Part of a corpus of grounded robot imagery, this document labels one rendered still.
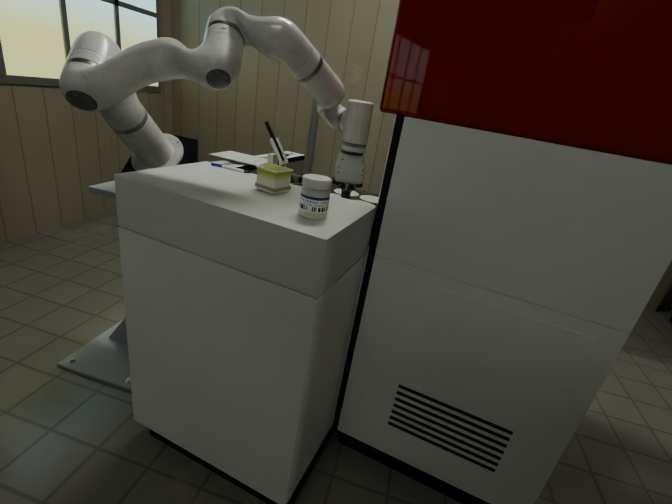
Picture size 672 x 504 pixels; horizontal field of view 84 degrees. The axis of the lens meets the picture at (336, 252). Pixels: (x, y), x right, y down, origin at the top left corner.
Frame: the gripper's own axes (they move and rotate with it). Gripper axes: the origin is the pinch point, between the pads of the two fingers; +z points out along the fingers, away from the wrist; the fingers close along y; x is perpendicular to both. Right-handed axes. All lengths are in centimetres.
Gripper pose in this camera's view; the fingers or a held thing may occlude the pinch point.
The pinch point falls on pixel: (345, 196)
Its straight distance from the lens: 132.5
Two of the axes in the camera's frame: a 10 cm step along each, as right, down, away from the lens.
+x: 1.3, 4.1, -9.0
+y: -9.8, -0.8, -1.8
